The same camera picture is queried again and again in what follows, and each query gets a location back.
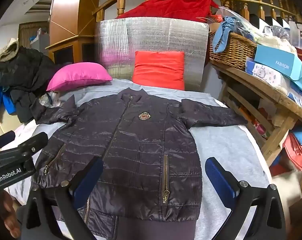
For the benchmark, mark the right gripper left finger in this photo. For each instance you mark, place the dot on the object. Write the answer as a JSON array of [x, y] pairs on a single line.
[[39, 221]]

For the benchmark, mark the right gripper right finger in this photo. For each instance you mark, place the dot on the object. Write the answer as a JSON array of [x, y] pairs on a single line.
[[268, 221]]

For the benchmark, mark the dark quilted puffer jacket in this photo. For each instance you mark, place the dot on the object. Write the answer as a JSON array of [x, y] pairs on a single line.
[[151, 184]]

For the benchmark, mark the pile of dark clothes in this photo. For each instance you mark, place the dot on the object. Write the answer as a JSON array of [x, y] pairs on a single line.
[[25, 77]]

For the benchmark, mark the person's left hand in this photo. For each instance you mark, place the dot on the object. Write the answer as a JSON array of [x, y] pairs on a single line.
[[10, 220]]

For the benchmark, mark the blue puffer jacket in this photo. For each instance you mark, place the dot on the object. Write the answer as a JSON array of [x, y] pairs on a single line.
[[1, 102]]

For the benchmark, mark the clear plastic bag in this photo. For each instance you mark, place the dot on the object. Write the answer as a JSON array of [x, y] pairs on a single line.
[[50, 99]]

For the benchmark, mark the pink pillow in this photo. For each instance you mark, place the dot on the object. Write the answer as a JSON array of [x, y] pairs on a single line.
[[77, 75]]

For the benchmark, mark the beige fleece garment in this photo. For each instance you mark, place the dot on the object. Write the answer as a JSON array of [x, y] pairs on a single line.
[[9, 51]]

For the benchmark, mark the wooden side table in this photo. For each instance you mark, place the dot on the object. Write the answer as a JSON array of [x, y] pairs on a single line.
[[270, 114]]

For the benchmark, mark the wooden cabinet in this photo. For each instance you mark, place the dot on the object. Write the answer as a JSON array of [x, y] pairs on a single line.
[[72, 31]]

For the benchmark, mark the white patterned box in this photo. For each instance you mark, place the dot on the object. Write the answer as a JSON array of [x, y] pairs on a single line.
[[272, 77]]

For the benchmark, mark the light blue fashion box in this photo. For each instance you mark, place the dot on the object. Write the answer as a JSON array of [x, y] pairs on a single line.
[[284, 62]]

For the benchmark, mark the silver foil insulation mat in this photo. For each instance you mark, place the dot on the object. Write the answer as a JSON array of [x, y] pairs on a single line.
[[117, 41]]

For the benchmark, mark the wicker basket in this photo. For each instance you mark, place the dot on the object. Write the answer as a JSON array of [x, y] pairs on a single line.
[[238, 49]]

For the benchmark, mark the red-orange pillow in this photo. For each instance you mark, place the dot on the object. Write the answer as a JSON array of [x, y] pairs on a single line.
[[163, 69]]

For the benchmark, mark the blue cloth on basket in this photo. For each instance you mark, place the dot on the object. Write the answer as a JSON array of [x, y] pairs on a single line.
[[221, 36]]

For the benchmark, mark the red velvet cloth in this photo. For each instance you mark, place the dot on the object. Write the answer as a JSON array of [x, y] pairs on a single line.
[[191, 10]]

